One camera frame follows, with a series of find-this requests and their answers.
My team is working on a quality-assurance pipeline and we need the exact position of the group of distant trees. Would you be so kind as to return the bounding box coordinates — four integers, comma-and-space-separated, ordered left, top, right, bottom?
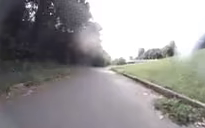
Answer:
135, 40, 178, 61

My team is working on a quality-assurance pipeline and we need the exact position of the weedy grass patch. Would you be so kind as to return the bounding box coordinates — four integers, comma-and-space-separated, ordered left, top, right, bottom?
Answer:
154, 97, 205, 127

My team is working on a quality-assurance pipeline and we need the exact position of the leafy grass verge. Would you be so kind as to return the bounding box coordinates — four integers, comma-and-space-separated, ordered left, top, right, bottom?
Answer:
0, 61, 78, 98

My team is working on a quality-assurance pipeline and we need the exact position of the bush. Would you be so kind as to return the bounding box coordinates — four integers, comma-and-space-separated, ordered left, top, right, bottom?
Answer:
111, 57, 128, 66

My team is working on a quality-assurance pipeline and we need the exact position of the grass slope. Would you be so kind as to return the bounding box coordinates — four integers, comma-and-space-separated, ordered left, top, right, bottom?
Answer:
111, 45, 205, 108

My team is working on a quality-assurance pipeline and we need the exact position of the concrete kerb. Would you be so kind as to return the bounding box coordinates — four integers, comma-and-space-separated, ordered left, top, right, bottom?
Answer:
110, 68, 205, 110

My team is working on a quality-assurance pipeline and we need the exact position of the wood of dark trees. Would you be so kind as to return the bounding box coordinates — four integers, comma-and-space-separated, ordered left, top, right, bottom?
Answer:
0, 0, 113, 68

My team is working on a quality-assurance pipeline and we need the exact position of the grey asphalt road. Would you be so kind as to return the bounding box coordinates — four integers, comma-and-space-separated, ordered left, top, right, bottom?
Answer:
0, 65, 191, 128

